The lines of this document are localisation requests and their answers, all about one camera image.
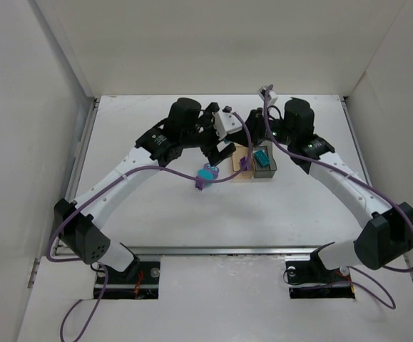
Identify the purple flower lego tile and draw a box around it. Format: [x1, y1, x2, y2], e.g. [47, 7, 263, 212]
[203, 163, 220, 180]

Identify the teal round lego piece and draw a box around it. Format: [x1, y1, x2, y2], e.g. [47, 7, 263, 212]
[197, 169, 214, 187]

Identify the purple small lego brick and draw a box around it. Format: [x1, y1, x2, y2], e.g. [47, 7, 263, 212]
[195, 176, 208, 191]

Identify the teal lego brick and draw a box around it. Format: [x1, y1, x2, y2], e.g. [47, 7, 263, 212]
[253, 150, 270, 167]

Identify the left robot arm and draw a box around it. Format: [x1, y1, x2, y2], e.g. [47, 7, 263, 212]
[53, 98, 245, 279]

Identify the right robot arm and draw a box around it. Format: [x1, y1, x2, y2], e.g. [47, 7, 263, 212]
[244, 98, 413, 274]

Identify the orange transparent container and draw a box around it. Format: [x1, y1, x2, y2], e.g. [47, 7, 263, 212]
[231, 144, 255, 181]

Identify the grey transparent container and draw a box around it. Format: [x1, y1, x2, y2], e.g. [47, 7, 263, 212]
[253, 141, 277, 179]

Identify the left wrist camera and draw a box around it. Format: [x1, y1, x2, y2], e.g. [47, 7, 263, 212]
[213, 106, 243, 141]

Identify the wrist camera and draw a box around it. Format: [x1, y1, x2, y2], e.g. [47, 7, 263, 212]
[258, 86, 278, 105]
[213, 106, 243, 141]

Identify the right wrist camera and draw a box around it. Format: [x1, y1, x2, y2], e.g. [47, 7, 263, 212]
[258, 86, 278, 105]

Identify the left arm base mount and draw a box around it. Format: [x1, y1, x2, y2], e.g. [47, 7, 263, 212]
[93, 258, 161, 300]

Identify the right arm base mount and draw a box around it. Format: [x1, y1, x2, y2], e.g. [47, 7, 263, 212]
[283, 260, 355, 299]

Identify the aluminium rail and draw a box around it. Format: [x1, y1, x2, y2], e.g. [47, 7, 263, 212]
[52, 245, 335, 258]

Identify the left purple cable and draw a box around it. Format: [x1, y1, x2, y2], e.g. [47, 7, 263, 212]
[45, 110, 255, 342]

